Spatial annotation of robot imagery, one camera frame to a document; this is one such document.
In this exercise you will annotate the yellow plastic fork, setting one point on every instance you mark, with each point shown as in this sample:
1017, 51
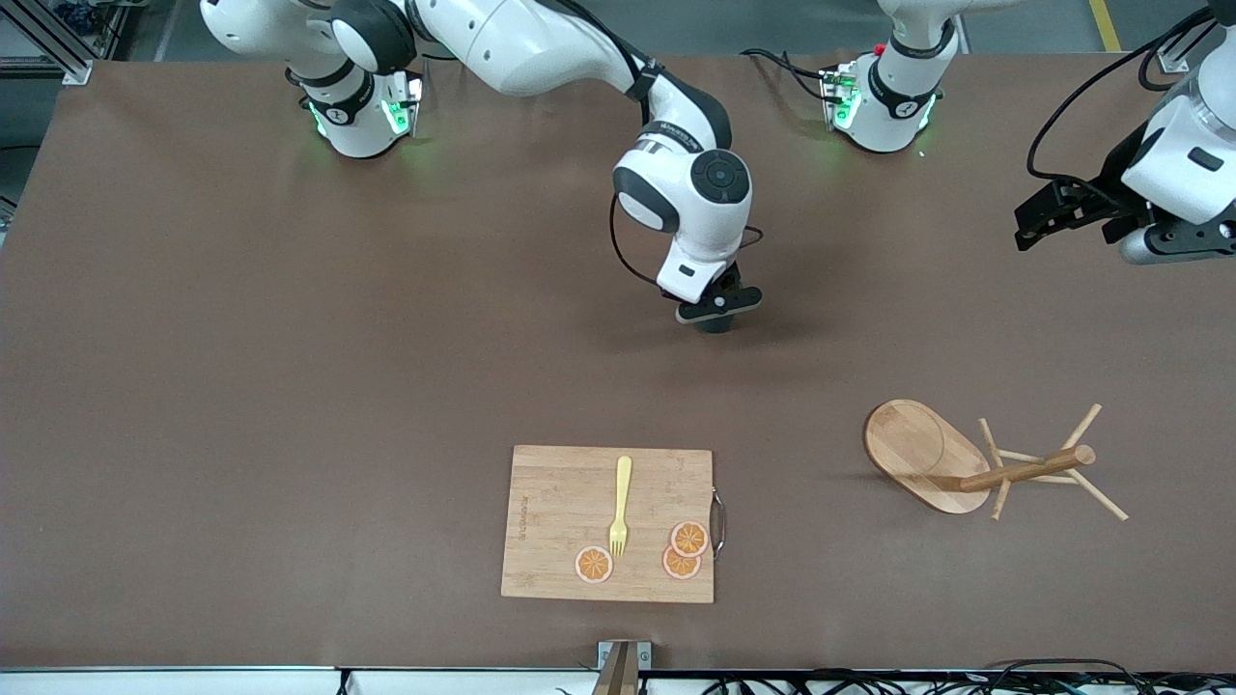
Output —
622, 492

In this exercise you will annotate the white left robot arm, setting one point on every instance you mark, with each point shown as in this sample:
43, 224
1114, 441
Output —
888, 116

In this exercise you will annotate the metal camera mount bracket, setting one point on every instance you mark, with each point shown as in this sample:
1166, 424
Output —
623, 666

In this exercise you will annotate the dark teal ribbed cup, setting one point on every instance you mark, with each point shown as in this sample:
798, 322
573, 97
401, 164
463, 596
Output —
713, 326

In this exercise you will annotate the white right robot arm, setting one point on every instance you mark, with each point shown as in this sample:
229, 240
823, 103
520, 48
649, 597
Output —
521, 43

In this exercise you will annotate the wooden mug tree rack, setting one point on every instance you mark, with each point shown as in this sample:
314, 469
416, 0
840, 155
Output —
917, 454

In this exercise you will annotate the orange slice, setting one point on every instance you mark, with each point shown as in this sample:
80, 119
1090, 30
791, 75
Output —
678, 567
594, 565
689, 538

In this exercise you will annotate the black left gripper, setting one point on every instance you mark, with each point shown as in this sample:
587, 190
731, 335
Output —
1123, 164

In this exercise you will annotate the bamboo cutting board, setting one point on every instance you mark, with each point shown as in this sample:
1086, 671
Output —
570, 526

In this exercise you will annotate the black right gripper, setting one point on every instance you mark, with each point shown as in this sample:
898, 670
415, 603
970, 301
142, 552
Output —
716, 326

